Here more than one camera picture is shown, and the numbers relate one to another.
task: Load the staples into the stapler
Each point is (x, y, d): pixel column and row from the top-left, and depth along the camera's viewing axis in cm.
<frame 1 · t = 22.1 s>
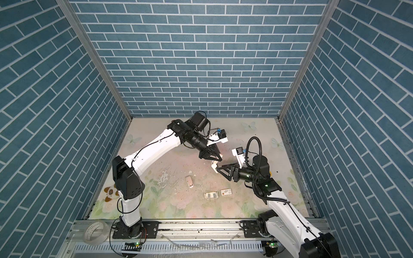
left hand: (219, 156, 72), fingers closed
right hand: (218, 168, 73), fingers open
white staple box: (226, 192, 86), point 2 cm above the table

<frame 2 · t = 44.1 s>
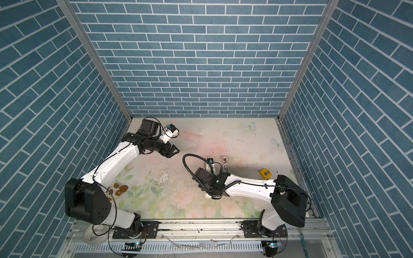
left hand: (173, 146, 84), fingers open
right hand: (203, 180, 83), fingers closed
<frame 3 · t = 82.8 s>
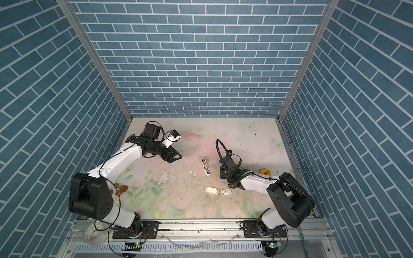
left hand: (176, 152, 85), fingers open
right hand: (222, 167, 92), fingers closed
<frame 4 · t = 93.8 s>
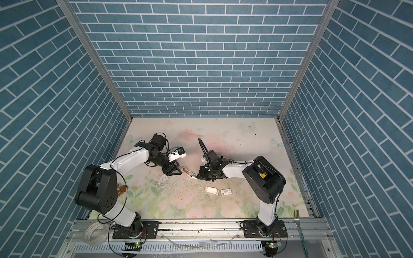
left hand: (178, 167, 87), fingers open
right hand: (195, 175, 90), fingers closed
